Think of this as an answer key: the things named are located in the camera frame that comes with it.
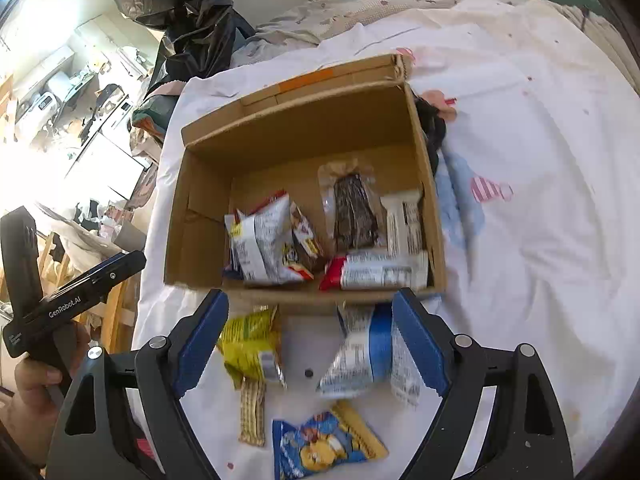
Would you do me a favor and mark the blue cartoon snack packet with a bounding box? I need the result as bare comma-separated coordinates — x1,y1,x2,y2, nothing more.
272,400,390,480

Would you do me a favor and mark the red and white bar packet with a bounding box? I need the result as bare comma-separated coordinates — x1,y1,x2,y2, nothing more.
320,250,431,292

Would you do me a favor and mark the wide red and white packet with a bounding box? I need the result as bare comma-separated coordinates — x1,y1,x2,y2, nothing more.
224,191,315,288

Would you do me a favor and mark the pile of clothes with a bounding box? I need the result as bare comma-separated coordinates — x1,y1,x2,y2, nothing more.
130,80,182,162

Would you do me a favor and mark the blue and white snack packet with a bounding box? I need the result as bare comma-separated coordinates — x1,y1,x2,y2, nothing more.
316,300,426,409

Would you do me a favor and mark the brown cardboard box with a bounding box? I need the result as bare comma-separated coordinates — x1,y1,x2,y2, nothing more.
163,52,447,303

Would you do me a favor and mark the small brown chocolate packet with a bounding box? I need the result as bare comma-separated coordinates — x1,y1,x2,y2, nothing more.
290,202,327,272

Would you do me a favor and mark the yellow snack packet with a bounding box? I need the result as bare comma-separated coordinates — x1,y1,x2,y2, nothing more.
217,305,288,391

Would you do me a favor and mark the beige wafer packet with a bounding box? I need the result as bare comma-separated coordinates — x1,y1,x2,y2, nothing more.
239,377,267,447

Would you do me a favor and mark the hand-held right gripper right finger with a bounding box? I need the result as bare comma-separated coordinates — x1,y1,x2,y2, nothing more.
391,287,576,480

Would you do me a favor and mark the black garbage bag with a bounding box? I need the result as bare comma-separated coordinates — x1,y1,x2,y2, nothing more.
97,0,256,106

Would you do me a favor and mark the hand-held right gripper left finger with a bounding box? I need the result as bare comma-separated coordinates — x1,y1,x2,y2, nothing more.
45,288,231,480

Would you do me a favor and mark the floral quilt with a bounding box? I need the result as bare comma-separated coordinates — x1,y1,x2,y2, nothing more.
232,0,481,61

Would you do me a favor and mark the clear white barcode packet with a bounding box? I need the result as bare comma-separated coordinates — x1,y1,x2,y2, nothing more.
381,189,426,256

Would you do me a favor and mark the wooden rack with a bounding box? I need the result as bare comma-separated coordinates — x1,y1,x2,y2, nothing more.
37,232,141,361

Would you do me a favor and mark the dark brownie packet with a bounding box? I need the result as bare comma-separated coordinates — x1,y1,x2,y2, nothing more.
319,159,381,256

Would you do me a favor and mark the person's left hand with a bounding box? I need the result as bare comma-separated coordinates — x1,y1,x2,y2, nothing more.
0,357,66,467

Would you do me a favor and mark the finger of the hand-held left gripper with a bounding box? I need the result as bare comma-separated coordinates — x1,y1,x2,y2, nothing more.
75,251,147,306
80,251,129,282

